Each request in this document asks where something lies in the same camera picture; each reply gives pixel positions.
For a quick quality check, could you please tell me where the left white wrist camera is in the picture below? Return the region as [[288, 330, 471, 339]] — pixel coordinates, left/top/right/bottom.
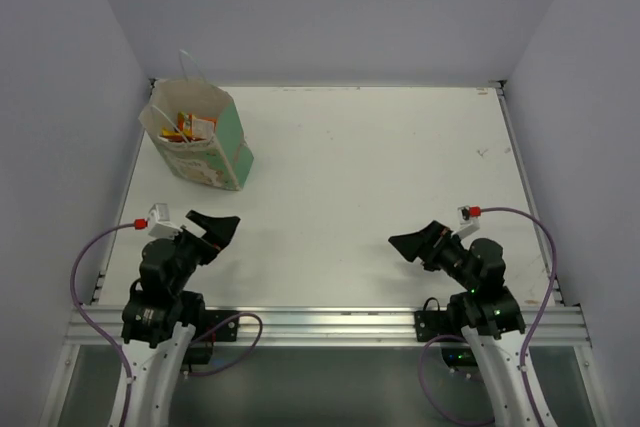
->
[[147, 203, 180, 239]]

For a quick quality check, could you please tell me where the aluminium mounting rail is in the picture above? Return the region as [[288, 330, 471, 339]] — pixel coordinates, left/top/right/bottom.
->
[[64, 304, 594, 348]]

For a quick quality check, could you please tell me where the green paper gift bag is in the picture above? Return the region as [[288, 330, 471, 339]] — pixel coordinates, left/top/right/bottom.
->
[[139, 49, 254, 191]]

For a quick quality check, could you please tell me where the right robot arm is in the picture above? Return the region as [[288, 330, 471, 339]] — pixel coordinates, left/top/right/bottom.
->
[[389, 221, 557, 426]]

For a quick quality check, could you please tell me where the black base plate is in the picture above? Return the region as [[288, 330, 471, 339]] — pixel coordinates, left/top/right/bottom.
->
[[191, 310, 239, 344], [413, 297, 458, 343]]

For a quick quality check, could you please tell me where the orange fruit candy bag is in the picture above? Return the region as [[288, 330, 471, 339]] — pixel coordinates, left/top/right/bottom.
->
[[159, 112, 217, 143]]

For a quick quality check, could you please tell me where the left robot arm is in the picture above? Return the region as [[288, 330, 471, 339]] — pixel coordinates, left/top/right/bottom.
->
[[110, 204, 240, 426]]

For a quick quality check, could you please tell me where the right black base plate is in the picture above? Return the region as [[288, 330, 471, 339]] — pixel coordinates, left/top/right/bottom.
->
[[413, 297, 458, 343]]

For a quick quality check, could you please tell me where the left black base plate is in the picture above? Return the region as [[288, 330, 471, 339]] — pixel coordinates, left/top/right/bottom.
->
[[191, 310, 239, 344]]

